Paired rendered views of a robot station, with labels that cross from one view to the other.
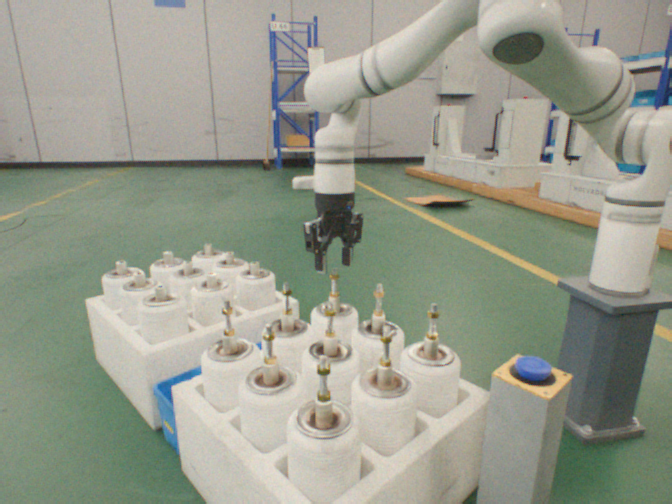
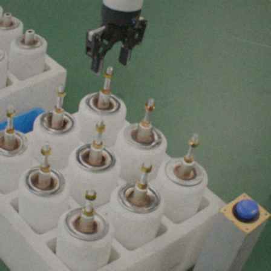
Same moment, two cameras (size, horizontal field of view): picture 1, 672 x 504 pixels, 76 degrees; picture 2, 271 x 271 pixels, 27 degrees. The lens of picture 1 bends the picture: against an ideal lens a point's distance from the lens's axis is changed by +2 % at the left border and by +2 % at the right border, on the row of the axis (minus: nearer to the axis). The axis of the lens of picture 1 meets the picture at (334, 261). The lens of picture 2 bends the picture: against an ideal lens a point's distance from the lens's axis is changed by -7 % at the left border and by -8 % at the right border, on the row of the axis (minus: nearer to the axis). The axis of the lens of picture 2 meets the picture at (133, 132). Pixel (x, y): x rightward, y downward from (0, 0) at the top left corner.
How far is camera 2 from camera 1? 0.39 m
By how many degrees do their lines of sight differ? 21
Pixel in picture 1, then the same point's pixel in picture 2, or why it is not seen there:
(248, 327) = (17, 97)
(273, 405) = (46, 204)
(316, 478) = (77, 261)
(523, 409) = (231, 236)
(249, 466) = (28, 241)
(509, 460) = (215, 261)
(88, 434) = not seen: outside the picture
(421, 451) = (157, 248)
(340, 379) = (101, 186)
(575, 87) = not seen: outside the picture
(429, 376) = (178, 193)
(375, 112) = not seen: outside the picture
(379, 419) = (129, 226)
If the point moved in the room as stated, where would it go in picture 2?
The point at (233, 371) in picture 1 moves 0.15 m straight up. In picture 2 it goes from (13, 164) to (15, 98)
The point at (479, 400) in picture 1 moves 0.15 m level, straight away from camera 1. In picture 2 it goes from (215, 210) to (233, 166)
